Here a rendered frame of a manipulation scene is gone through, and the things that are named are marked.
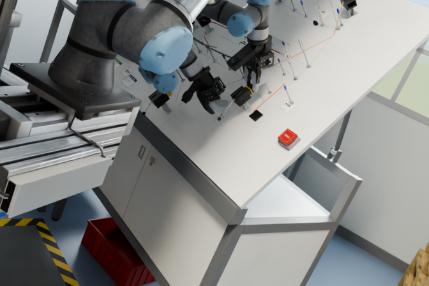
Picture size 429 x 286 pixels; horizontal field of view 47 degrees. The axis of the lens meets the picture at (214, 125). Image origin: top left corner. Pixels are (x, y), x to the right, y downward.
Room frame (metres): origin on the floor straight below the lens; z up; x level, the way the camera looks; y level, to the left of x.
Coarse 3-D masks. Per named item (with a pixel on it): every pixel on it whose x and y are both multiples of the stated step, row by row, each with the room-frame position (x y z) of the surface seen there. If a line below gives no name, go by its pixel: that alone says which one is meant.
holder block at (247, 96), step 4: (240, 88) 1.80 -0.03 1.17; (244, 88) 1.79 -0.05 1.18; (236, 92) 1.79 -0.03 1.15; (244, 92) 1.77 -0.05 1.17; (248, 92) 1.78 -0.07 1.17; (232, 96) 1.77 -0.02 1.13; (236, 96) 1.77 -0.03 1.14; (240, 96) 1.76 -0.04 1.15; (244, 96) 1.77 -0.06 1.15; (248, 96) 1.79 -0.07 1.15; (236, 100) 1.76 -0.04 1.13; (240, 100) 1.77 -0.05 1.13; (244, 100) 1.78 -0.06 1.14; (240, 104) 1.77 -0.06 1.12
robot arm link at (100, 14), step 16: (80, 0) 1.08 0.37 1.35; (96, 0) 1.06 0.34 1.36; (112, 0) 1.06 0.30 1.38; (128, 0) 1.09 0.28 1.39; (80, 16) 1.07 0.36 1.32; (96, 16) 1.06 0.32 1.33; (112, 16) 1.05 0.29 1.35; (80, 32) 1.06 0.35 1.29; (96, 32) 1.06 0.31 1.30; (112, 32) 1.04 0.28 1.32; (96, 48) 1.07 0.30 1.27; (112, 48) 1.06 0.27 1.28
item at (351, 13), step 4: (340, 0) 2.05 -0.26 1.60; (344, 0) 2.01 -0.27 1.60; (348, 0) 2.00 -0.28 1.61; (352, 0) 2.00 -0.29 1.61; (344, 4) 2.02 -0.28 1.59; (348, 4) 2.03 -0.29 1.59; (352, 4) 2.02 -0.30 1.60; (356, 4) 2.02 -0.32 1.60; (348, 8) 2.01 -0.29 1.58; (352, 8) 2.05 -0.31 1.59; (348, 12) 2.06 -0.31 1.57; (352, 12) 2.07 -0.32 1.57; (356, 12) 2.07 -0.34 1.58; (348, 16) 2.07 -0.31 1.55; (352, 16) 2.06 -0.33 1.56
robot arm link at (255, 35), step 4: (268, 28) 1.73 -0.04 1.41; (252, 32) 1.71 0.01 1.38; (256, 32) 1.70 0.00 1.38; (260, 32) 1.70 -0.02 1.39; (264, 32) 1.71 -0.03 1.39; (268, 32) 1.74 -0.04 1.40; (248, 36) 1.72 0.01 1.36; (252, 36) 1.71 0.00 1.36; (256, 36) 1.71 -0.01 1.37; (260, 36) 1.71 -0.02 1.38; (264, 36) 1.72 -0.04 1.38; (256, 40) 1.72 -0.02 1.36; (260, 40) 1.72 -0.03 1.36
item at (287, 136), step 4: (288, 128) 1.65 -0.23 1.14; (284, 132) 1.64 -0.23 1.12; (288, 132) 1.64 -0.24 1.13; (292, 132) 1.63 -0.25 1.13; (280, 136) 1.63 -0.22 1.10; (284, 136) 1.63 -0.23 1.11; (288, 136) 1.63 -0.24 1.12; (292, 136) 1.62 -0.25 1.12; (296, 136) 1.62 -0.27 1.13; (280, 140) 1.63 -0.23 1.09; (284, 140) 1.61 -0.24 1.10; (288, 140) 1.61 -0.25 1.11; (292, 140) 1.61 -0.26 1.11; (288, 144) 1.61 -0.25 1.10
